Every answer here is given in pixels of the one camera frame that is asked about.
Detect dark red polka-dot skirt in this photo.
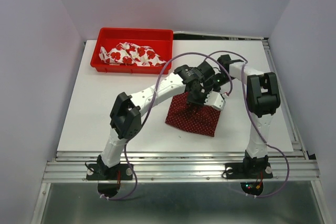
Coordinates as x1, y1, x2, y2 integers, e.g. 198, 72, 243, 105
165, 92, 221, 137

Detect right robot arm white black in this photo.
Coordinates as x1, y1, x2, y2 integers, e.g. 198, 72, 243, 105
203, 55, 280, 178

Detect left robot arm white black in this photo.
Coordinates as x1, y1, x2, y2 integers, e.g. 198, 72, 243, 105
97, 61, 224, 179

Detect red plastic bin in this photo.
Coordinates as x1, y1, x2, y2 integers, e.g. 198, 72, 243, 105
90, 27, 173, 74

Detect white red floral skirt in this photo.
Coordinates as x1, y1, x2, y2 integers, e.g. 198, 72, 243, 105
99, 42, 166, 67

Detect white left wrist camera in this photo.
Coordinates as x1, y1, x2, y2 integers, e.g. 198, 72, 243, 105
204, 91, 226, 111

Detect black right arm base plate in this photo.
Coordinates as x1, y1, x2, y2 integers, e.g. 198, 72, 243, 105
221, 162, 274, 180

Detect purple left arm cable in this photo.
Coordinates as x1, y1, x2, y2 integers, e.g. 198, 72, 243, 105
98, 52, 233, 200

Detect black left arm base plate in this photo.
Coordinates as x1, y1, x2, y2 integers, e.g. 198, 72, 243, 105
86, 163, 133, 181

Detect aluminium frame rail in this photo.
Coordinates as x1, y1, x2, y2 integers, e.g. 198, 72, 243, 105
43, 151, 320, 183

